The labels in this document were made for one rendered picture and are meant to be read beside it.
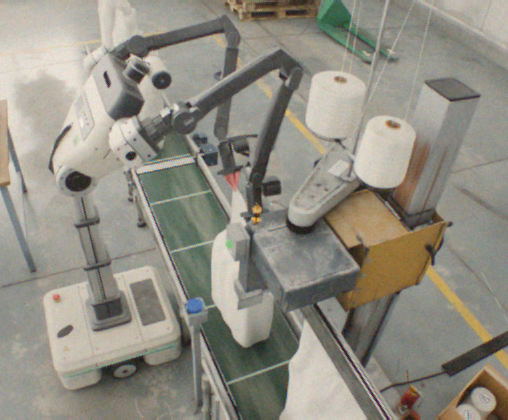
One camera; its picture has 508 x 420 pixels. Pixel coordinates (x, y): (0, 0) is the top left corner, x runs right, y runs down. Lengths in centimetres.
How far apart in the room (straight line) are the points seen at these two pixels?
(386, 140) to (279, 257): 42
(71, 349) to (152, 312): 45
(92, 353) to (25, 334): 61
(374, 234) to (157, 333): 136
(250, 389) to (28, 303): 151
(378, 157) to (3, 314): 240
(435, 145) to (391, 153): 19
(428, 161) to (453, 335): 181
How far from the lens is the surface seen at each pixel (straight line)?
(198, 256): 259
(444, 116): 134
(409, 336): 296
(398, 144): 122
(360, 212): 151
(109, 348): 243
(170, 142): 344
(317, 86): 140
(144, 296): 259
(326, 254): 134
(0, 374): 283
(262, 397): 214
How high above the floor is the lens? 229
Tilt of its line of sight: 42 degrees down
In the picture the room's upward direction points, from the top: 5 degrees clockwise
